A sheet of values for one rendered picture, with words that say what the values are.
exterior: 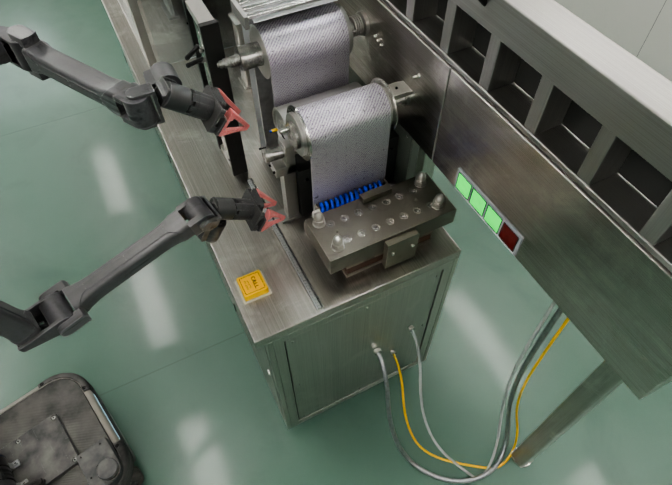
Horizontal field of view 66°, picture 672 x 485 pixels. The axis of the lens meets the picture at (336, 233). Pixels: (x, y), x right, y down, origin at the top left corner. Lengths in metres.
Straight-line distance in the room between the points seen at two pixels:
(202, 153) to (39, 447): 1.18
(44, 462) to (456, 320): 1.72
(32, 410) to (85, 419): 0.21
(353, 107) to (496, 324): 1.48
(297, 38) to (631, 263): 0.95
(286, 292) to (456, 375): 1.12
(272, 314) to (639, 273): 0.88
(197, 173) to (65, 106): 2.13
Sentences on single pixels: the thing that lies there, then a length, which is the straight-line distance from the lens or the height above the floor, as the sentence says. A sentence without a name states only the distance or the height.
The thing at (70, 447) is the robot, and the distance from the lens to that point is 2.18.
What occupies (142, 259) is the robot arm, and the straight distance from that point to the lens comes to 1.29.
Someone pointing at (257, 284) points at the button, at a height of 0.92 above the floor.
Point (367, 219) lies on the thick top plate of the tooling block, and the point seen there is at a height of 1.03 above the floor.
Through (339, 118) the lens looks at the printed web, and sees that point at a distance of 1.34.
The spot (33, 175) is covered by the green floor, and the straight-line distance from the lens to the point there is 3.45.
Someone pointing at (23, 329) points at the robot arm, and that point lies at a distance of 1.30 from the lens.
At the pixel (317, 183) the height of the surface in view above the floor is 1.11.
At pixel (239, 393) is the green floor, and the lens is 2.34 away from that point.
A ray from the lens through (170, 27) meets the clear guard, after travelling 2.24.
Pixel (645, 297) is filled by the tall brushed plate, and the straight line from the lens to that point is 1.07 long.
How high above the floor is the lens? 2.16
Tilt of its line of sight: 53 degrees down
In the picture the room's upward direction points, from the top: straight up
